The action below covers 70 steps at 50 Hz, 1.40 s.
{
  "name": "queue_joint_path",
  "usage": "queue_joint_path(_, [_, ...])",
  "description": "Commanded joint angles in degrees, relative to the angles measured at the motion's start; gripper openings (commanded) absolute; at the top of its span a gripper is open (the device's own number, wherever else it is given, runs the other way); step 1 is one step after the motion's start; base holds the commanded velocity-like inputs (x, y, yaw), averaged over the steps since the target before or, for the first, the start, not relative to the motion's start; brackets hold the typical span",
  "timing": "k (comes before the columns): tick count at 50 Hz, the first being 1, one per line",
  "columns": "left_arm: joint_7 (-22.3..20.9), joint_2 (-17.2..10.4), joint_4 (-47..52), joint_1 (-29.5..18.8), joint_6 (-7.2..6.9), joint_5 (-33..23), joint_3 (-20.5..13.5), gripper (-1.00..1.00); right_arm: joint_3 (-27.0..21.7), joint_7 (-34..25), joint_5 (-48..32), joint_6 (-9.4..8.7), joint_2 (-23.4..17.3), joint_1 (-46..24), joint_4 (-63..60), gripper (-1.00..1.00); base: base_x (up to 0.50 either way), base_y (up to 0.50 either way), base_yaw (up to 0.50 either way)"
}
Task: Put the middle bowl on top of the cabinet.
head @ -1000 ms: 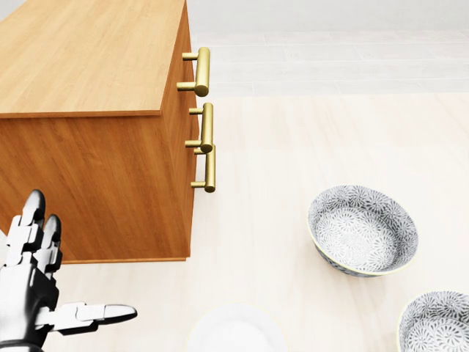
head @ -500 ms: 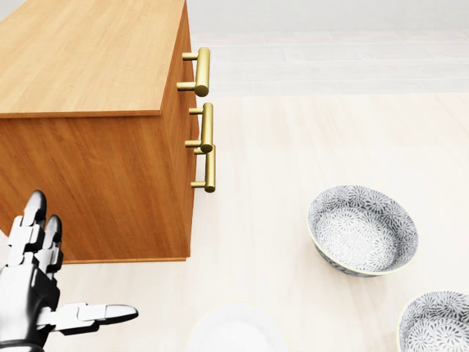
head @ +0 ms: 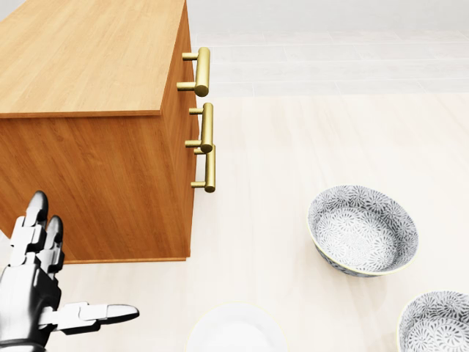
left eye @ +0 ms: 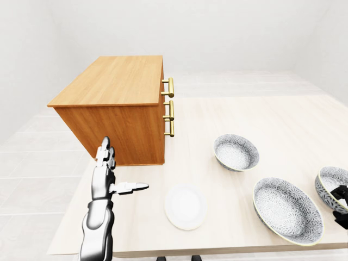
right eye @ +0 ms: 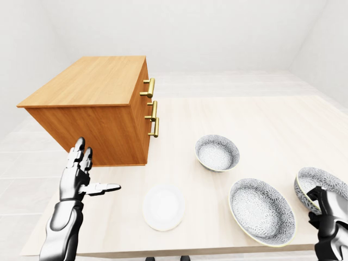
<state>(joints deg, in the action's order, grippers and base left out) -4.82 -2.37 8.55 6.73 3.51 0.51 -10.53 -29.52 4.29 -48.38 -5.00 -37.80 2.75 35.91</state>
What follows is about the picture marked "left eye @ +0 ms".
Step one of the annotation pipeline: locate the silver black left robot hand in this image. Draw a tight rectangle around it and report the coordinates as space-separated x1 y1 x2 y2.
90 136 150 202

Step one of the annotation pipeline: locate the wooden cabinet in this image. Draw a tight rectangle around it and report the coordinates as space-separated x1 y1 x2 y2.
46 55 166 167

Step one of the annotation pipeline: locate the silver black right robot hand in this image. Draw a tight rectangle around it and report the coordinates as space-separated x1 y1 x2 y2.
330 184 348 229

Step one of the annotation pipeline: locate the brass drawer handle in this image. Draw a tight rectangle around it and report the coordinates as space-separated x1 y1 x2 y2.
162 100 175 121
164 119 176 138
160 77 175 98

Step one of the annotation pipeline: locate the white plate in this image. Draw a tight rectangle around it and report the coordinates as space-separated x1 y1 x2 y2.
164 183 208 231

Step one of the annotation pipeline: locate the black white patterned bowl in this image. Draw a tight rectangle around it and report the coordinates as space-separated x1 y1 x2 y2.
252 177 325 246
213 133 260 172
314 166 348 216

